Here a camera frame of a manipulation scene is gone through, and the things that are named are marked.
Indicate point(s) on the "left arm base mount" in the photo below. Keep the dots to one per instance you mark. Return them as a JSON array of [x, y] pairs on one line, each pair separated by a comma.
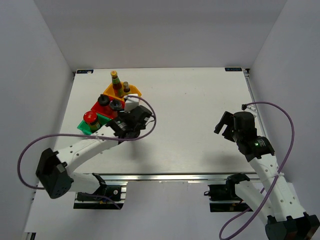
[[109, 195]]

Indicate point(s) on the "green plastic bin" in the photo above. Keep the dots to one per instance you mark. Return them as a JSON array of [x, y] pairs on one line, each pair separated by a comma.
[[86, 125]]

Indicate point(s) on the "red plastic bin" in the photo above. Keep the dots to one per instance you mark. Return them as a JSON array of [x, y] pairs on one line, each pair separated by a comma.
[[97, 108]]

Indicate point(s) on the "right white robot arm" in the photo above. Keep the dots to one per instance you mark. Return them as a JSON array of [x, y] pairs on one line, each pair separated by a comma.
[[279, 209]]

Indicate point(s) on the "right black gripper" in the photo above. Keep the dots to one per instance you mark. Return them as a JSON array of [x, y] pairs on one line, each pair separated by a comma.
[[227, 119]]

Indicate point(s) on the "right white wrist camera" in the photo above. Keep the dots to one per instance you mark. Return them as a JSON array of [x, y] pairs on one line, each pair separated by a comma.
[[250, 109]]

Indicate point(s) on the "red-lid sauce jar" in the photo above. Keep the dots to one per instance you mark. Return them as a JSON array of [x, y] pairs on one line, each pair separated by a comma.
[[92, 120]]

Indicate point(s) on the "left blue table label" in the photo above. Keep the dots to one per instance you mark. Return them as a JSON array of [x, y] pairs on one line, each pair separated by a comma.
[[84, 71]]

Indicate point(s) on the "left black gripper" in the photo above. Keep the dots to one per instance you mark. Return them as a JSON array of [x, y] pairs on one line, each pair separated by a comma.
[[123, 115]]

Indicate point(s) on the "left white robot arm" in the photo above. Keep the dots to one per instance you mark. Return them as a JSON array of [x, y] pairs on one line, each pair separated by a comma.
[[56, 169]]

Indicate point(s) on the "blue table label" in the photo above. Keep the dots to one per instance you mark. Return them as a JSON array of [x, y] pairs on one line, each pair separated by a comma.
[[233, 69], [84, 71]]

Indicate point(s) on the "yellow plastic bin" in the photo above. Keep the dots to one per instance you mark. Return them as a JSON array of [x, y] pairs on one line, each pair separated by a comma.
[[109, 92]]

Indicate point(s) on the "black-cap spice shaker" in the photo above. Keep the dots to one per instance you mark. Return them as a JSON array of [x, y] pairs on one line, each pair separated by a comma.
[[104, 101], [115, 105]]

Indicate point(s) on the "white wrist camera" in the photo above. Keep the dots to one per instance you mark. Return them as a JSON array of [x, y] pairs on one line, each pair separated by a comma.
[[131, 102], [250, 109]]

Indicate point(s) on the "small yellow-label bottle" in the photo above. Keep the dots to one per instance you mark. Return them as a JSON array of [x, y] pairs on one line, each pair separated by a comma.
[[126, 88]]

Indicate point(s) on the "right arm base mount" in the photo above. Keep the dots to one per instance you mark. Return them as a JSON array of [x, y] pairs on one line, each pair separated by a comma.
[[223, 198]]

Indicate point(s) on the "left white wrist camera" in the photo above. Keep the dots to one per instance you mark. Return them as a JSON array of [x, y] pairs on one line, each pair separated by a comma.
[[131, 102]]

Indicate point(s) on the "red chili sauce bottle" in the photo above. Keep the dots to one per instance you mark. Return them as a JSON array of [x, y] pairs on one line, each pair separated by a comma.
[[116, 84]]

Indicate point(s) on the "right blue table label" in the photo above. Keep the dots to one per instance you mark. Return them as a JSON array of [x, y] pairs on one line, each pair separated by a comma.
[[233, 69]]

